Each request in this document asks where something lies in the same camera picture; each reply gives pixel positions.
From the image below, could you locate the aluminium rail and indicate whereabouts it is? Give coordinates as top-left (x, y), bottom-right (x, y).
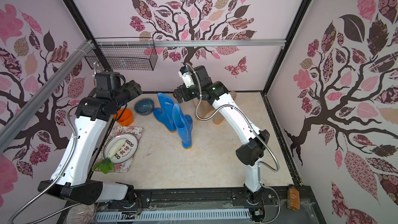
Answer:
top-left (96, 39), bottom-right (286, 48)
top-left (1, 40), bottom-right (95, 153)

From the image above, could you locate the white radish with leaves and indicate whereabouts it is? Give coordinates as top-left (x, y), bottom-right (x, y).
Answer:
top-left (92, 139), bottom-right (126, 174)

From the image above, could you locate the tall beige rain boot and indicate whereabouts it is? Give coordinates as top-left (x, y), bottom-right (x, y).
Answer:
top-left (192, 98), bottom-right (215, 119)

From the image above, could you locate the blue rain boot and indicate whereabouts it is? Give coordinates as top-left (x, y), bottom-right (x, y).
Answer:
top-left (153, 93), bottom-right (176, 133)
top-left (172, 104), bottom-right (193, 149)

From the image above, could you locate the left aluminium rail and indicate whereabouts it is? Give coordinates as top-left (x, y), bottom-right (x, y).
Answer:
top-left (1, 40), bottom-right (95, 153)

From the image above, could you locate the black wire basket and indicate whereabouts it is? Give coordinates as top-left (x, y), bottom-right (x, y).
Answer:
top-left (85, 37), bottom-right (158, 71)

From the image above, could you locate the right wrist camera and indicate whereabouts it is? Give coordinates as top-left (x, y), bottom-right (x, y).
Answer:
top-left (178, 67), bottom-right (194, 88)

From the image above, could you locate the white slotted cable duct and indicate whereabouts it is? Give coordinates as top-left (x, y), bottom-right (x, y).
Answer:
top-left (93, 208), bottom-right (251, 224)

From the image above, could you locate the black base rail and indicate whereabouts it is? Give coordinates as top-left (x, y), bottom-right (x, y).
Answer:
top-left (66, 186), bottom-right (312, 209)

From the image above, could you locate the grey blue bowl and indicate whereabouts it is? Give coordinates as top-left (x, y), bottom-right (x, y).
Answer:
top-left (134, 98), bottom-right (154, 116)

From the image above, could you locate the orange plastic cup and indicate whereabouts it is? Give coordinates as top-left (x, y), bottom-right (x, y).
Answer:
top-left (114, 108), bottom-right (134, 127)

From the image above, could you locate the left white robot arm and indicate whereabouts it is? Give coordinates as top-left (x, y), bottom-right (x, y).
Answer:
top-left (8, 72), bottom-right (142, 224)

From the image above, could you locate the orange brown bottle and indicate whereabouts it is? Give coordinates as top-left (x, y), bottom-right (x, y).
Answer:
top-left (287, 185), bottom-right (300, 211)

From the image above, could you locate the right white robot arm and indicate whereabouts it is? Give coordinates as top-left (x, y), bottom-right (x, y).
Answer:
top-left (173, 63), bottom-right (280, 205)

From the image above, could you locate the round wire fan guard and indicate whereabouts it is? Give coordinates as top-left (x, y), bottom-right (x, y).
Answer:
top-left (64, 204), bottom-right (96, 224)

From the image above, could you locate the floral placemat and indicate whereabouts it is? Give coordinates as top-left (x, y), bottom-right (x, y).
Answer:
top-left (92, 126), bottom-right (144, 174)

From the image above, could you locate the rear aluminium rail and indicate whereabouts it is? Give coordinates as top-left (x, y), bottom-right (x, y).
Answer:
top-left (96, 39), bottom-right (286, 48)

